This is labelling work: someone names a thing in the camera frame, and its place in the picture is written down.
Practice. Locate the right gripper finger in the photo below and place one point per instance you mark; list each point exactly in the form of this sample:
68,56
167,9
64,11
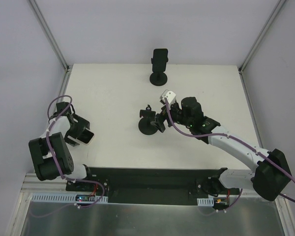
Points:
159,125
161,116

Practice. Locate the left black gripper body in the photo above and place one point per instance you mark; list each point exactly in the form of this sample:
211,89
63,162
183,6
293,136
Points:
72,137

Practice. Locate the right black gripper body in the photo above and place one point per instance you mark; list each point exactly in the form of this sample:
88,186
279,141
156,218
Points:
161,120

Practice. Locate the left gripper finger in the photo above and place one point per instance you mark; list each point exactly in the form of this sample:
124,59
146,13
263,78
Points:
81,121
71,140

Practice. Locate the black phone cream case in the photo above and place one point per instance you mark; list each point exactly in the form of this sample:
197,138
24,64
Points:
86,137

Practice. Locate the black phone stand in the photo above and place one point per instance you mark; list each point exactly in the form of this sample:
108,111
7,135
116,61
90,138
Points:
147,116
158,78

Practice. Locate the black smartphone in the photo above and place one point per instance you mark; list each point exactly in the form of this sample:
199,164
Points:
159,60

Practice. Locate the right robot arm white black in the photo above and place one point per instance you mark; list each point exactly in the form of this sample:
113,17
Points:
268,172

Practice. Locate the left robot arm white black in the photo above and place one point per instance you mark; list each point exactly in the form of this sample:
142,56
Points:
50,153

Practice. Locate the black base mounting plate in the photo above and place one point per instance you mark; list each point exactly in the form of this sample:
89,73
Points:
152,186

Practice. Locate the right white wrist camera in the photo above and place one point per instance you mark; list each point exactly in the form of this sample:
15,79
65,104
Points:
168,96

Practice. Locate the right white cable duct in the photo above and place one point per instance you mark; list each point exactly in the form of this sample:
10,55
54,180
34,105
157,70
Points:
205,202

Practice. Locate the left aluminium frame post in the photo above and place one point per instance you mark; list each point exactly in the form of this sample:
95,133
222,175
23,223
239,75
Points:
48,33

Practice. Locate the aluminium frame post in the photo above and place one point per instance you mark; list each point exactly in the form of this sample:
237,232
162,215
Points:
48,33
263,32

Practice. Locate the aluminium rail right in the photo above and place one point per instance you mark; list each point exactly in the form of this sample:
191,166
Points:
262,194

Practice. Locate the right aluminium frame post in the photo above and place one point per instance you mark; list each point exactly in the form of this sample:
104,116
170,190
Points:
263,32

